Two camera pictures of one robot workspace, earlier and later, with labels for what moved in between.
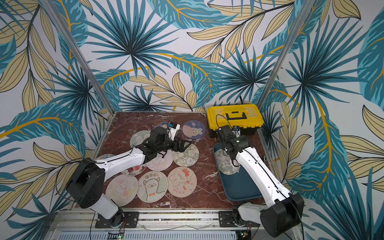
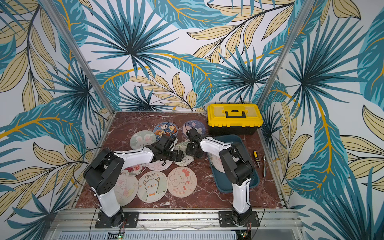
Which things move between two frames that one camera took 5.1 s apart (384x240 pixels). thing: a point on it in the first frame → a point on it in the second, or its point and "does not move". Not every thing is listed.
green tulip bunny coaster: x=187 y=158 does not move
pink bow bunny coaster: x=182 y=182 does not move
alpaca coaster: x=152 y=186 does not move
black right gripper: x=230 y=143 → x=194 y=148
